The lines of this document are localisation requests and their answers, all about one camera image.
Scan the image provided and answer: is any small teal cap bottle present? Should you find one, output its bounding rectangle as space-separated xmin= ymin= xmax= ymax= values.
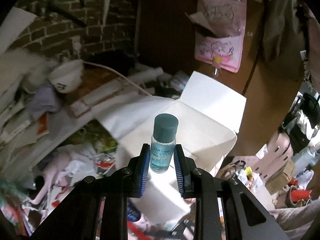
xmin=150 ymin=113 xmax=178 ymax=173

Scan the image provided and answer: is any white storage box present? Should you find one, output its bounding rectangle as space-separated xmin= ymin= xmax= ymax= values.
xmin=100 ymin=71 xmax=248 ymax=224

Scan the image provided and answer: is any white panda bowl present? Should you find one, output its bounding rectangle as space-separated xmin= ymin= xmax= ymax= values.
xmin=48 ymin=59 xmax=84 ymax=94

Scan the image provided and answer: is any purple cloth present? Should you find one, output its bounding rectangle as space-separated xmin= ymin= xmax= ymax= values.
xmin=25 ymin=85 xmax=61 ymax=120

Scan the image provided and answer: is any pink hanging wall organizer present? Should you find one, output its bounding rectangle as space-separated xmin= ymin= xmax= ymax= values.
xmin=190 ymin=0 xmax=247 ymax=73

